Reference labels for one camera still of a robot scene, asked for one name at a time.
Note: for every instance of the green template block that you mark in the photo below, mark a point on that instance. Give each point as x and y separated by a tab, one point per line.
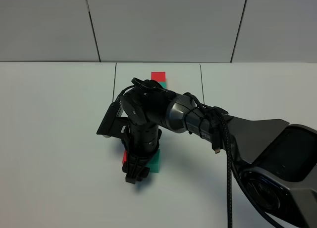
163	84

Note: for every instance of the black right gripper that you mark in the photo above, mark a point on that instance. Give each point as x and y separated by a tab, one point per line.
141	143

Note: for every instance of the white template sheet black outline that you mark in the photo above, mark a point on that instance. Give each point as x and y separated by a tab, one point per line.
180	77

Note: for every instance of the red template block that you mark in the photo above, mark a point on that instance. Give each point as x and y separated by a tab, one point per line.
158	76

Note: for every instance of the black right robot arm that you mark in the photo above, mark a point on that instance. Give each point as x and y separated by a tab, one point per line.
273	161

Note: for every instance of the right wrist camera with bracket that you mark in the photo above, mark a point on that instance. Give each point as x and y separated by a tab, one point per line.
113	123

